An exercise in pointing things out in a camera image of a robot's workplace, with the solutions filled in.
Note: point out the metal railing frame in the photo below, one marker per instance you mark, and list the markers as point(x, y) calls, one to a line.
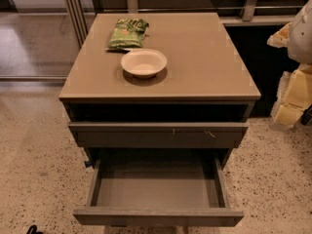
point(244, 12)

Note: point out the grey drawer cabinet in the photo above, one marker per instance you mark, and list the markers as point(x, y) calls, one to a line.
point(205, 80)

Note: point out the black object on floor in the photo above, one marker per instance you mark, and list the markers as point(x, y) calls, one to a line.
point(33, 230)

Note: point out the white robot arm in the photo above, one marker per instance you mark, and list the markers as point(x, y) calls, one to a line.
point(303, 17)

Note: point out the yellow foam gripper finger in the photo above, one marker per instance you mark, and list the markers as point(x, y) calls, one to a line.
point(294, 94)

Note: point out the dark object at right edge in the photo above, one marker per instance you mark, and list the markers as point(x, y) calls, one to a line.
point(306, 118)

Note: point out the beige paper bowl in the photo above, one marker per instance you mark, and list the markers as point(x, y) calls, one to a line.
point(143, 63)

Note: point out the green chip bag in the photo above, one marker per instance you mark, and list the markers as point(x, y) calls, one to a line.
point(128, 33)

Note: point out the grey top drawer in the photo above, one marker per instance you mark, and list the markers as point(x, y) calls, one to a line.
point(158, 135)

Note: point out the grey drawer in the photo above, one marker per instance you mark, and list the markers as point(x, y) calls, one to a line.
point(156, 190)
point(158, 135)

